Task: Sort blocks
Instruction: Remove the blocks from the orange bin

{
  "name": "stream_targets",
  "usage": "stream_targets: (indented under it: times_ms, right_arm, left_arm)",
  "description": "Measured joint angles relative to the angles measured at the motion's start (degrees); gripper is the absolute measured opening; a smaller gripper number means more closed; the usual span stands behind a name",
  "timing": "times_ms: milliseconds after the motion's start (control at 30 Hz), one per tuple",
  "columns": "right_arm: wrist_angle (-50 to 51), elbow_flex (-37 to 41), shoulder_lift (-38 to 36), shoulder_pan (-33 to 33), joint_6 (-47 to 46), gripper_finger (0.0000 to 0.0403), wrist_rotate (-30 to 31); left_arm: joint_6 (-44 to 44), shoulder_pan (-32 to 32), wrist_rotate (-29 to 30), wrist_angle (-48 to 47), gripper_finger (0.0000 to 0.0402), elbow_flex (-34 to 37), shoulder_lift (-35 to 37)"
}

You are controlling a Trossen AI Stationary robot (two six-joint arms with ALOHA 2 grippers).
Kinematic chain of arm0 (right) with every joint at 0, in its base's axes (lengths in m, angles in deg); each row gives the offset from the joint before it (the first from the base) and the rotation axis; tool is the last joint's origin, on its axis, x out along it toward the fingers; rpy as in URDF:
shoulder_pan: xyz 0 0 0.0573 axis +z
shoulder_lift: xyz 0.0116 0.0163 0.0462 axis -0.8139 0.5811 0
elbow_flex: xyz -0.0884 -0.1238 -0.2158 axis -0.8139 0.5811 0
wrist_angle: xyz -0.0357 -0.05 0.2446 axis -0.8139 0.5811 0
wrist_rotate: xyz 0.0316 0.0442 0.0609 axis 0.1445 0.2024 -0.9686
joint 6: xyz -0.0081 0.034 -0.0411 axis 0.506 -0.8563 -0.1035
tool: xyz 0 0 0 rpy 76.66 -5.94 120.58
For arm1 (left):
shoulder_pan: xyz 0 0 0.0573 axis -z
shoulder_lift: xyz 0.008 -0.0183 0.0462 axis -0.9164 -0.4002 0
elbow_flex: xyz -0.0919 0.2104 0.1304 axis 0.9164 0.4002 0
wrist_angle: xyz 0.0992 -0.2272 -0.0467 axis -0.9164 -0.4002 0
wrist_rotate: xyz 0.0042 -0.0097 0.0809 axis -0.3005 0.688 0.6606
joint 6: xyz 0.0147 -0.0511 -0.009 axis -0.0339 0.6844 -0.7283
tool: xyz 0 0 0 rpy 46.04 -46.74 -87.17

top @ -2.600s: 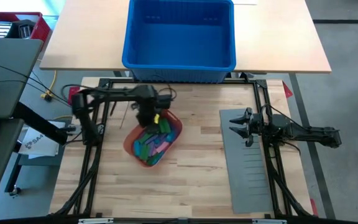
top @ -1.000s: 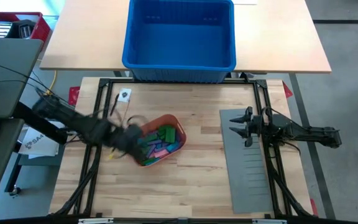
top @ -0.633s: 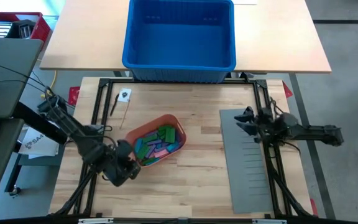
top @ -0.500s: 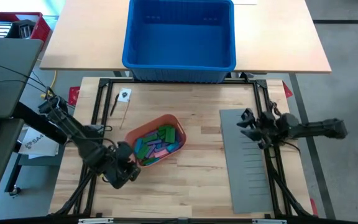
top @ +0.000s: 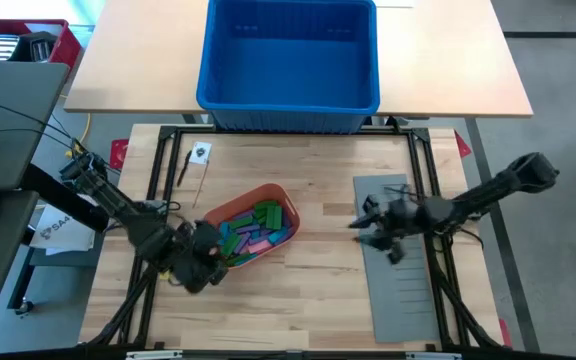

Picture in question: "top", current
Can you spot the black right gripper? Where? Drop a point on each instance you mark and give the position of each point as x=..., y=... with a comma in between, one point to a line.
x=393, y=220

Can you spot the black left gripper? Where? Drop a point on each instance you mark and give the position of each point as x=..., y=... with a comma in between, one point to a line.
x=198, y=265

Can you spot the orange plastic basket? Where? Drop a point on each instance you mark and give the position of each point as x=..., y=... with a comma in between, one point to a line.
x=240, y=202

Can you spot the long grey slotted divider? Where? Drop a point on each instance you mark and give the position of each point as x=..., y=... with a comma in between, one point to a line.
x=398, y=310

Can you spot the large blue plastic bin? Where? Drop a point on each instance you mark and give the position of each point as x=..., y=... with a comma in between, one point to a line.
x=288, y=65

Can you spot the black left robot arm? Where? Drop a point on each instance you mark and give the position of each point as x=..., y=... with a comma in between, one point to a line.
x=118, y=200

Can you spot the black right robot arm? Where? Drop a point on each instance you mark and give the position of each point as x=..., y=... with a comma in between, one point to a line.
x=498, y=187

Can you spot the green wooden block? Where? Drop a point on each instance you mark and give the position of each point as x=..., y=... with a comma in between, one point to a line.
x=274, y=217
x=241, y=223
x=266, y=204
x=242, y=259
x=231, y=244

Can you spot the purple wooden block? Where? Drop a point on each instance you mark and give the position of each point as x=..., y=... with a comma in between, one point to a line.
x=248, y=229
x=243, y=244
x=243, y=215
x=285, y=220

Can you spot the pink wooden block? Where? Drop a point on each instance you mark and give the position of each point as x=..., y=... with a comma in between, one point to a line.
x=259, y=246

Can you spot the thin wooden stick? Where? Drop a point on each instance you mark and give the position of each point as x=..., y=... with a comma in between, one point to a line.
x=201, y=184

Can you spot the black pen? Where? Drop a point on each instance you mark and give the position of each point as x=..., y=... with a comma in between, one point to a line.
x=184, y=169

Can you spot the white card with black print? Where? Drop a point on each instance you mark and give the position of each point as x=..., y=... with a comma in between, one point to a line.
x=200, y=152

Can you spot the red floor marker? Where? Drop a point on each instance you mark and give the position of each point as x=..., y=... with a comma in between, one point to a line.
x=462, y=147
x=118, y=154
x=504, y=332

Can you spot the white printed paper sheet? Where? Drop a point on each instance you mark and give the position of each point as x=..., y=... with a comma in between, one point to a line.
x=60, y=232

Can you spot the black support bar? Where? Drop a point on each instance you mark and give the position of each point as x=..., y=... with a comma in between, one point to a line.
x=48, y=190

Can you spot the black cart leg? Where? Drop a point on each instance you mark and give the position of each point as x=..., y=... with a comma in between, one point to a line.
x=20, y=280

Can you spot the black caster wheel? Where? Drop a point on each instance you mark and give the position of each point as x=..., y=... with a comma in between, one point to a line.
x=24, y=307

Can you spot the light wooden side table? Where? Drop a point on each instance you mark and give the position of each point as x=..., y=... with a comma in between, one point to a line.
x=133, y=60

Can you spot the grey equipment cart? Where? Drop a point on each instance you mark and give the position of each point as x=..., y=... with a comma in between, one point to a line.
x=13, y=100

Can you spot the red plastic crate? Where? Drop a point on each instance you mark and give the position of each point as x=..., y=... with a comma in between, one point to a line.
x=70, y=47

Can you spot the black toaster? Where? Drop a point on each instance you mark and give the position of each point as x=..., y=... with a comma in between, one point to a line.
x=40, y=47

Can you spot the silver toaster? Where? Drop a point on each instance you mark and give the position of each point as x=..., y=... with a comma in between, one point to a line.
x=2, y=47

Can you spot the silver frame bracket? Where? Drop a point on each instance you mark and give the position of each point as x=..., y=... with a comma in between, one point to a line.
x=153, y=355
x=433, y=356

